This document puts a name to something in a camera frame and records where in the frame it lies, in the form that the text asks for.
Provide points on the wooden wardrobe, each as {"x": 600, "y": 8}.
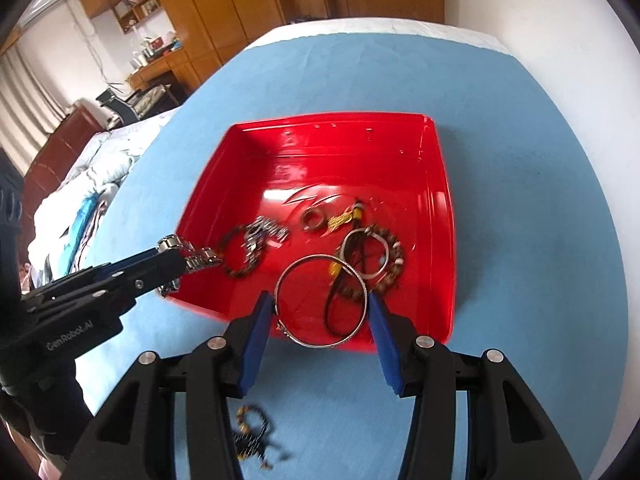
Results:
{"x": 210, "y": 10}

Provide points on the blue tablecloth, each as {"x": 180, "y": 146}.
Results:
{"x": 525, "y": 210}

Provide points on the person's left hand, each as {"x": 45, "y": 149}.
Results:
{"x": 45, "y": 415}

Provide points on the wooden bed headboard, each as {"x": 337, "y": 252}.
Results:
{"x": 60, "y": 150}

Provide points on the white quilt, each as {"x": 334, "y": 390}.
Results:
{"x": 100, "y": 175}

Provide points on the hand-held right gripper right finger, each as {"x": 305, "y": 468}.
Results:
{"x": 386, "y": 347}

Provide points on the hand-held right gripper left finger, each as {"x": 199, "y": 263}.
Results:
{"x": 254, "y": 347}

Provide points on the folded blue blanket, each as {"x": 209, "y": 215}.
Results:
{"x": 82, "y": 232}

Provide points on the thick silver bangle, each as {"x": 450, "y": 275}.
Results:
{"x": 382, "y": 267}

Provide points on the thin silver bangle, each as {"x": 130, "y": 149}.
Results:
{"x": 300, "y": 341}

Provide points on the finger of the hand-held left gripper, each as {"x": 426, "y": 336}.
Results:
{"x": 135, "y": 261}
{"x": 125, "y": 285}

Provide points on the wooden desk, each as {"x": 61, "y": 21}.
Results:
{"x": 160, "y": 72}

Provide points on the black office chair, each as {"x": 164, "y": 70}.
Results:
{"x": 117, "y": 107}

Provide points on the wooden wall cabinet with books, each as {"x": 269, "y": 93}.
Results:
{"x": 120, "y": 2}

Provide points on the red tin box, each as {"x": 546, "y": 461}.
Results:
{"x": 300, "y": 170}

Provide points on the striped curtain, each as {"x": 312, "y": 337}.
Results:
{"x": 25, "y": 110}

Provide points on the silver metal wristwatch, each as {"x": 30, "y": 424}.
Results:
{"x": 200, "y": 260}

